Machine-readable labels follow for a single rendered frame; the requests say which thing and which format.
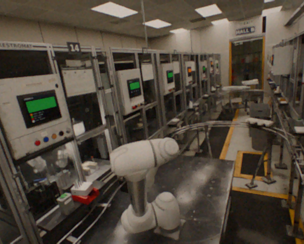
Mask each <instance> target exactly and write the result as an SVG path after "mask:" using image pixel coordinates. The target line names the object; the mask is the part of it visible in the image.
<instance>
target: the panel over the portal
mask: <svg viewBox="0 0 304 244"><path fill-rule="evenodd" d="M251 19H253V25H248V26H243V27H237V22H242V21H247V20H251ZM250 26H255V33H252V34H246V35H241V36H240V35H239V36H235V29H240V28H245V27H250ZM261 30H262V15H257V16H253V17H248V18H244V19H239V20H234V21H230V22H229V39H233V38H240V37H245V36H251V35H256V34H261V33H262V32H261Z"/></svg>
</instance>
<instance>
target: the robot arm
mask: <svg viewBox="0 0 304 244"><path fill-rule="evenodd" d="M178 153H179V148H178V144H177V142H176V141H175V140H173V139H171V138H164V139H153V140H146V141H138V142H133V143H129V144H126V145H123V146H120V147H118V148H116V149H114V150H112V153H111V154H110V162H111V170H112V172H113V173H114V174H115V175H118V176H124V177H125V178H126V180H127V187H128V192H129V198H130V206H129V207H128V209H127V210H126V211H125V212H124V213H123V214H122V217H121V221H122V226H123V229H124V231H126V232H127V233H140V232H144V231H147V230H150V229H153V228H155V227H156V226H157V228H156V229H155V230H154V234H158V235H161V236H164V237H167V238H171V239H173V240H174V241H178V240H179V235H180V233H181V230H182V227H183V225H184V224H186V221H185V220H182V219H180V210H179V205H178V202H177V200H176V199H175V197H174V196H173V195H172V194H171V193H169V192H163V193H161V194H159V195H158V196H157V197H156V199H155V200H154V201H153V202H152V203H148V202H147V193H149V192H150V190H151V189H152V187H153V184H154V177H155V174H156V172H157V170H158V167H160V165H162V164H165V163H167V162H170V161H172V160H174V159H175V158H176V157H177V156H178Z"/></svg>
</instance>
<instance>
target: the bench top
mask: <svg viewBox="0 0 304 244"><path fill-rule="evenodd" d="M187 166H188V167H187ZM234 167H235V161H233V160H223V159H213V158H203V157H193V156H183V155H178V156H177V157H176V158H175V159H174V160H172V161H170V162H167V163H165V164H162V165H160V167H158V170H157V172H156V174H155V177H154V184H153V187H152V189H151V190H150V192H149V193H147V202H148V203H152V202H153V201H154V200H155V199H156V197H157V196H158V195H159V194H161V193H163V192H169V193H171V194H172V195H173V196H174V197H175V199H176V200H177V202H178V205H179V210H180V219H182V220H185V221H186V224H184V225H183V227H182V230H181V233H180V235H179V240H178V241H174V240H173V239H171V238H167V237H164V236H161V235H158V234H154V230H155V229H156V228H157V226H156V227H155V228H153V229H150V230H147V231H144V232H140V233H127V232H126V231H124V229H123V226H122V221H121V217H122V214H123V213H124V212H125V211H126V210H127V209H128V207H129V206H130V198H129V193H126V192H122V191H120V189H119V190H118V191H117V193H116V194H115V195H114V197H113V199H112V200H111V202H110V203H109V204H111V205H110V207H107V209H106V210H105V212H104V213H103V215H102V216H101V217H100V219H99V220H98V221H97V222H96V223H95V224H94V225H93V226H92V227H91V228H90V229H89V230H88V231H87V232H86V234H85V235H84V236H83V237H82V238H81V239H80V240H81V241H80V243H79V244H219V243H220V238H221V232H222V227H223V222H224V219H225V213H226V208H227V203H228V197H229V192H230V186H231V181H232V176H233V173H234ZM181 176H182V177H181ZM119 187H120V185H118V186H117V187H115V188H114V189H113V190H112V191H111V192H110V193H109V194H108V195H107V196H106V197H105V198H104V199H103V200H102V201H100V202H99V203H105V204H107V203H108V202H109V200H110V199H111V197H112V196H113V194H114V193H115V191H116V190H117V189H118V188H119ZM104 209H105V207H102V206H96V207H95V208H94V210H93V211H92V212H91V214H90V215H89V216H88V217H87V218H86V219H85V220H84V222H83V223H82V224H80V225H79V226H78V227H77V228H76V229H75V230H74V231H73V232H72V233H71V234H70V236H72V237H75V238H77V239H78V238H79V237H80V236H81V235H82V234H83V233H84V232H85V231H86V230H87V229H88V228H89V227H90V226H91V224H92V223H93V222H94V221H95V220H96V219H97V218H98V217H99V216H100V214H101V213H102V212H103V210H104Z"/></svg>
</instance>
